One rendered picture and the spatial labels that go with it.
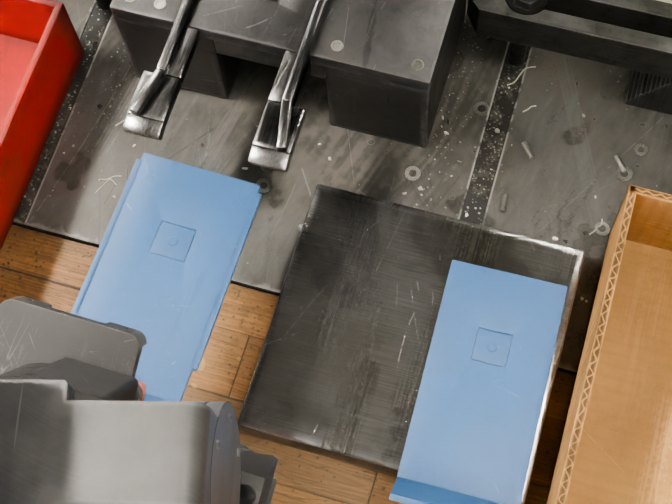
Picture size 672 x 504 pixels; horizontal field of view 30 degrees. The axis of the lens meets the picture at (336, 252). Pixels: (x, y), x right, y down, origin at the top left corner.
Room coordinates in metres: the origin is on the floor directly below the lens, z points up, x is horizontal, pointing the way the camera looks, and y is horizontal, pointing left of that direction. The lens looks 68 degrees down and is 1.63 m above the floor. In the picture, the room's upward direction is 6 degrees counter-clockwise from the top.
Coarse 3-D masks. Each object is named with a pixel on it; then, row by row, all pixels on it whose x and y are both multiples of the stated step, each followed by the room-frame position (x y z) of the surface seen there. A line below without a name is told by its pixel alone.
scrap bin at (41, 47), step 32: (0, 0) 0.47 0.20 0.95; (32, 0) 0.46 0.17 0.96; (0, 32) 0.48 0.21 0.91; (32, 32) 0.47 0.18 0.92; (64, 32) 0.45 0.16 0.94; (0, 64) 0.45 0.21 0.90; (32, 64) 0.42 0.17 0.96; (64, 64) 0.44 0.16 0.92; (0, 96) 0.43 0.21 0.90; (32, 96) 0.40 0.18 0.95; (64, 96) 0.42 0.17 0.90; (0, 128) 0.41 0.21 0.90; (32, 128) 0.39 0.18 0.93; (0, 160) 0.36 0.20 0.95; (32, 160) 0.38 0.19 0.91; (0, 192) 0.34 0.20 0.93; (0, 224) 0.33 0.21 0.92
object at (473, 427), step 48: (480, 288) 0.25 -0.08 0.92; (528, 288) 0.25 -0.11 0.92; (528, 336) 0.22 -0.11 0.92; (432, 384) 0.20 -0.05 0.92; (480, 384) 0.19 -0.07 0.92; (528, 384) 0.19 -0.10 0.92; (432, 432) 0.17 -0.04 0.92; (480, 432) 0.16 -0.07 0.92; (528, 432) 0.16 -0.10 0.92; (432, 480) 0.14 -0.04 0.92; (480, 480) 0.14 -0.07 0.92
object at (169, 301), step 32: (160, 160) 0.33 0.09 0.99; (160, 192) 0.31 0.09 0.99; (192, 192) 0.30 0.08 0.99; (224, 192) 0.30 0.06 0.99; (256, 192) 0.30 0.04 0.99; (128, 224) 0.29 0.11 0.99; (160, 224) 0.29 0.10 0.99; (192, 224) 0.28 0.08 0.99; (224, 224) 0.28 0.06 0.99; (128, 256) 0.27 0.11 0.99; (160, 256) 0.27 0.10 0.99; (192, 256) 0.26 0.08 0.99; (224, 256) 0.26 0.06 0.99; (96, 288) 0.25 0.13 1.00; (128, 288) 0.25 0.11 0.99; (160, 288) 0.25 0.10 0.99; (192, 288) 0.25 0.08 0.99; (96, 320) 0.23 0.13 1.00; (128, 320) 0.23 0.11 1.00; (160, 320) 0.23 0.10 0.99; (192, 320) 0.23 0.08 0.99; (160, 352) 0.21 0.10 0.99; (192, 352) 0.21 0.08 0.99; (160, 384) 0.19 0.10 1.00
